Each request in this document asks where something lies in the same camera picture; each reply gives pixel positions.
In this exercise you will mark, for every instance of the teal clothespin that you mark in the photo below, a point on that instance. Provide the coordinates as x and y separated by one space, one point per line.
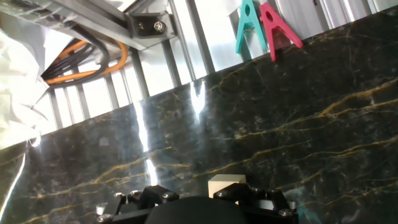
248 18

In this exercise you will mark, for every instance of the small wooden cube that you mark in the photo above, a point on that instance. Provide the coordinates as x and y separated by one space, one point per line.
225 183

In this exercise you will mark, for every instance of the silver bracket with screw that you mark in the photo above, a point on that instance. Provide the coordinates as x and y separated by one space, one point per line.
152 26

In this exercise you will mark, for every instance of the black marble pattern mat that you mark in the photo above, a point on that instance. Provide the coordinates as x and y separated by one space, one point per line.
248 124

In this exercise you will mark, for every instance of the orange tube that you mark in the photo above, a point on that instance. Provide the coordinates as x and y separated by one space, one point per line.
122 59

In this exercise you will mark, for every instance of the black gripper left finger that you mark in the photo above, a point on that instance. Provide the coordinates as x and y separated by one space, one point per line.
149 199

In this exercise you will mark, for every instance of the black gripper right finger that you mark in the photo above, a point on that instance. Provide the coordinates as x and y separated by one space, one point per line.
264 202

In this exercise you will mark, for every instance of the red clothespin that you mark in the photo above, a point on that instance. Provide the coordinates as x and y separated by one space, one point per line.
273 25

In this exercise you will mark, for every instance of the aluminium frame bar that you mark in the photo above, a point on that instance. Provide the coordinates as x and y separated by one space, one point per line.
93 21

